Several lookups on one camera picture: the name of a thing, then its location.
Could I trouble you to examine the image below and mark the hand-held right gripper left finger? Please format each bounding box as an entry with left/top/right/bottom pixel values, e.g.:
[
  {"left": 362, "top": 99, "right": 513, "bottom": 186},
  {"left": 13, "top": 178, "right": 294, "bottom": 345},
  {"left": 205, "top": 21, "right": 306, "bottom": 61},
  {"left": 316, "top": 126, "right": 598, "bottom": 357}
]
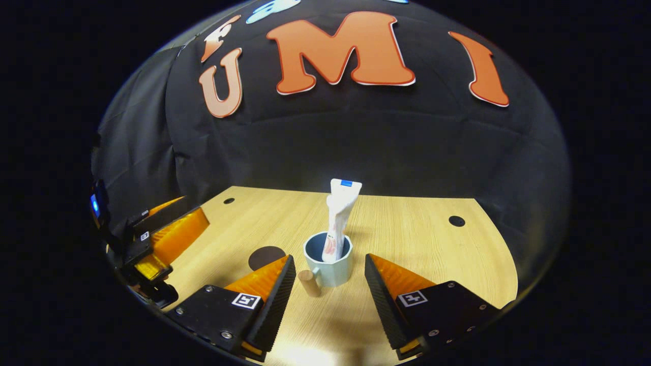
[{"left": 165, "top": 255, "right": 297, "bottom": 362}]

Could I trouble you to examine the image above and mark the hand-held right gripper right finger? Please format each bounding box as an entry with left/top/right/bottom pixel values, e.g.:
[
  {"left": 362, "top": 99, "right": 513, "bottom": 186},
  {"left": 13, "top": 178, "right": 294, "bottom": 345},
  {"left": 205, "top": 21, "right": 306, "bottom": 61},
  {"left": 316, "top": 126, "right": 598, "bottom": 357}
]
[{"left": 365, "top": 253, "right": 501, "bottom": 360}]

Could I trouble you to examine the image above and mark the dark brown round coaster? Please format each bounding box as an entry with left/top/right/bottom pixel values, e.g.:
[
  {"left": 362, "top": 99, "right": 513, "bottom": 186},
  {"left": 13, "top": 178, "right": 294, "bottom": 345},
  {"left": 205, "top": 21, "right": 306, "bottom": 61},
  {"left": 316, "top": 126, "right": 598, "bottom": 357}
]
[{"left": 248, "top": 246, "right": 286, "bottom": 271}]

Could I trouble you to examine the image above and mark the light blue cup wooden handle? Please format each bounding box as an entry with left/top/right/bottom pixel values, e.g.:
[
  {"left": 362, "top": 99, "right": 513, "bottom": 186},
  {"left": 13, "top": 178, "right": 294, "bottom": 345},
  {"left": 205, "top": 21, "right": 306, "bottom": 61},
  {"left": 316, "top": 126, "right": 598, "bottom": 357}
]
[{"left": 298, "top": 231, "right": 353, "bottom": 298}]

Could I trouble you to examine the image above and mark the white toothpaste tube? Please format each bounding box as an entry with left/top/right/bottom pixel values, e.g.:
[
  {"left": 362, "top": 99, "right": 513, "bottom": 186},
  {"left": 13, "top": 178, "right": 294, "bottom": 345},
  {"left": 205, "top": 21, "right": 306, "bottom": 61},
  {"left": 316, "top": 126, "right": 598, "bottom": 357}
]
[{"left": 321, "top": 178, "right": 363, "bottom": 264}]

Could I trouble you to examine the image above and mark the wooden desktop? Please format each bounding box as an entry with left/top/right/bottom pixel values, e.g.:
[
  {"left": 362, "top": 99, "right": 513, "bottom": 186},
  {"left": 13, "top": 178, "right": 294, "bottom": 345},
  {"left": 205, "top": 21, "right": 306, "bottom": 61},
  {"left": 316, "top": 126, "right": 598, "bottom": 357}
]
[{"left": 163, "top": 186, "right": 518, "bottom": 366}]

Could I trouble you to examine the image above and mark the black backdrop cloth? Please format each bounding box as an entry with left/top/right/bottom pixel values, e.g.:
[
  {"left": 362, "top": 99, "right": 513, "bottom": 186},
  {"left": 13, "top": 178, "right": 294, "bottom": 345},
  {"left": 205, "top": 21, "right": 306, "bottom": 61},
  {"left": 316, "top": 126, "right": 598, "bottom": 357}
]
[{"left": 92, "top": 0, "right": 570, "bottom": 285}]

